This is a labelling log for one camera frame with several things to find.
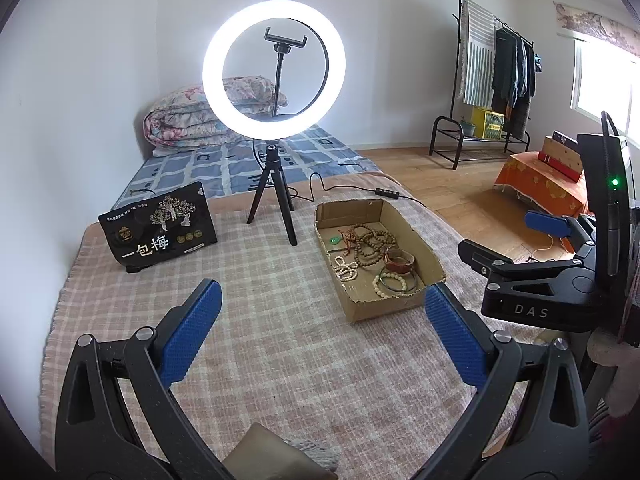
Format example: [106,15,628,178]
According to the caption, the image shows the brown wooden bead necklace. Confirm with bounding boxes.
[347,224,394,269]

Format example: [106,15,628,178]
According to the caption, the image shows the gloved right hand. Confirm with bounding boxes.
[584,328,640,480]

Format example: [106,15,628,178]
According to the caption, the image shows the orange cloth covered box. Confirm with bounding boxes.
[494,152,589,217]

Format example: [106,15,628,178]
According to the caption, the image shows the books on orange box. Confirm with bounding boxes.
[538,130,584,182]

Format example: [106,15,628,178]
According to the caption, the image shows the pink checked blanket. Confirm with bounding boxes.
[39,194,473,479]

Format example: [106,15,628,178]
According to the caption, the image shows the cardboard box tray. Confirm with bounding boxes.
[314,200,446,323]

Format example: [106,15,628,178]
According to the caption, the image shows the yellow green box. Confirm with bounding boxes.
[471,107,504,140]

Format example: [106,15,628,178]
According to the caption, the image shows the black clothes rack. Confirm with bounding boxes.
[428,0,542,170]

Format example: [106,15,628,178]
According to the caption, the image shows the dark hanging clothes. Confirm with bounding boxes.
[491,27,541,139]

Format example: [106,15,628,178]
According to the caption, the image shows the window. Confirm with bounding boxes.
[570,39,639,141]

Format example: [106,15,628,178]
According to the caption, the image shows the striped hanging towel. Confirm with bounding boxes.
[458,0,498,108]

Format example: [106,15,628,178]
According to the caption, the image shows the black snack bag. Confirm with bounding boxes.
[99,182,217,273]

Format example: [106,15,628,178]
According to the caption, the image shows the floral window curtain valance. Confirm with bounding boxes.
[554,2,640,56]

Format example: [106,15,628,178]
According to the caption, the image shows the black tripod stand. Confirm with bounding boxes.
[246,27,307,246]

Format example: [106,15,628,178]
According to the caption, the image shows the blue patterned bed sheet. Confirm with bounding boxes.
[114,126,378,208]

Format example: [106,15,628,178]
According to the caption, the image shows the folded floral quilt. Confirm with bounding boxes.
[142,76,276,151]

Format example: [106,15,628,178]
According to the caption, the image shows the white floor cables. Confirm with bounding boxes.
[519,234,566,264]

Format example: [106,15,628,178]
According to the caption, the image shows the cream bead bracelet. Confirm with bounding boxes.
[372,271,409,300]

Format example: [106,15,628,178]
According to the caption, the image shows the white pearl bead bracelet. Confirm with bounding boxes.
[333,256,360,282]

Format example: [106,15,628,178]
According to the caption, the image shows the black power cable with switch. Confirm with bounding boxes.
[252,136,432,212]

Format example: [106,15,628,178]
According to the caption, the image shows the white ring light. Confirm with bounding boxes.
[200,0,347,140]

